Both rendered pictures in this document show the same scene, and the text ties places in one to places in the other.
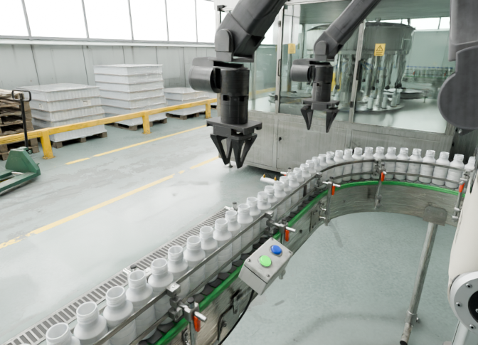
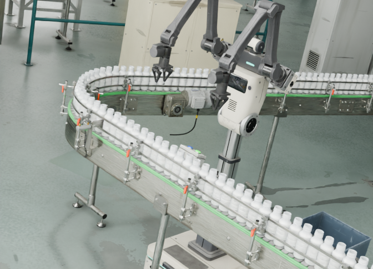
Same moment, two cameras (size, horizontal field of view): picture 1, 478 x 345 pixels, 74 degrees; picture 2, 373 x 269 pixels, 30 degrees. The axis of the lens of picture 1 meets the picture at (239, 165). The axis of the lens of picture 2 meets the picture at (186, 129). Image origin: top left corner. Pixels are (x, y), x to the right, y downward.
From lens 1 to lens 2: 3.57 m
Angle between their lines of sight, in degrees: 78
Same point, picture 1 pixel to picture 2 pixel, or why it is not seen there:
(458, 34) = (272, 59)
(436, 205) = (110, 105)
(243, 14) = (237, 56)
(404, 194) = not seen: hidden behind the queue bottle
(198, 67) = (218, 75)
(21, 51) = not seen: outside the picture
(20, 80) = not seen: outside the picture
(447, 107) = (273, 76)
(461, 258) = (243, 114)
